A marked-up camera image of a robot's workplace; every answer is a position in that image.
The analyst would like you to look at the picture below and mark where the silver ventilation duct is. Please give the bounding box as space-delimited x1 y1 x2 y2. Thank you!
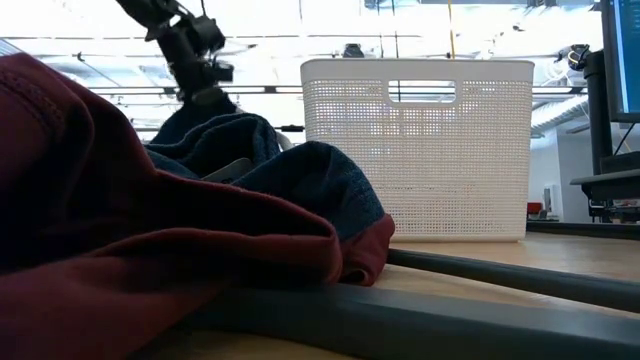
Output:
530 94 591 136

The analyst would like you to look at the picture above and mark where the dark blue heathered hoodie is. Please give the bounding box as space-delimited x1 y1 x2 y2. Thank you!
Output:
144 94 387 244

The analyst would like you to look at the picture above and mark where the maroon cloth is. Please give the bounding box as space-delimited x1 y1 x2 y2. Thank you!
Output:
0 52 396 360

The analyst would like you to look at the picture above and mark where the black clamp with cables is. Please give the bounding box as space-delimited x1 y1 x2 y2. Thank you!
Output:
557 43 592 72

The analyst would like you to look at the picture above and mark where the black desk shelf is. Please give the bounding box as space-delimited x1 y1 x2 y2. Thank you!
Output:
569 168 640 202

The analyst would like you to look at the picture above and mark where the grey plastic frame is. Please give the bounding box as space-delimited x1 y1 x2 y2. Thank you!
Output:
169 248 640 360

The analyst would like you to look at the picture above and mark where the black monitor cable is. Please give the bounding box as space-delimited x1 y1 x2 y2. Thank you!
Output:
613 122 636 156

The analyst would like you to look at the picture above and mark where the white perforated plastic basket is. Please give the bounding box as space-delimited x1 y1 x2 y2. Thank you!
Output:
300 58 535 244

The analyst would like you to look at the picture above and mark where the black monitor pole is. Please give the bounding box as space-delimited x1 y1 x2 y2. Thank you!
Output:
583 49 614 176

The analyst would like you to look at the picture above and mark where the white hoodie drawstring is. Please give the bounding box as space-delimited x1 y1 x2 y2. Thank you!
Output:
273 130 296 151

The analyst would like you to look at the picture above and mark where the yellow hanging cord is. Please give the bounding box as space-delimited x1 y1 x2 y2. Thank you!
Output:
447 0 456 60

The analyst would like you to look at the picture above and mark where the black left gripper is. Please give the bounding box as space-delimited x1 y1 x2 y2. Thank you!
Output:
158 27 239 112

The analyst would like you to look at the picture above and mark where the black monitor base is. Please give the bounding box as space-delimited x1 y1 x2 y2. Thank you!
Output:
599 151 640 175

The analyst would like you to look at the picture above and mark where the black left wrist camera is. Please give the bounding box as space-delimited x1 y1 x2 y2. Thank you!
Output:
185 14 227 54

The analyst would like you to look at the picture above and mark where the computer monitor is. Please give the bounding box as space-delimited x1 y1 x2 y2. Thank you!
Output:
601 0 640 124

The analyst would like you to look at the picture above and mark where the grey hoodie neck label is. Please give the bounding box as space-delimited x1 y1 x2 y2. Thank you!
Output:
202 157 254 184

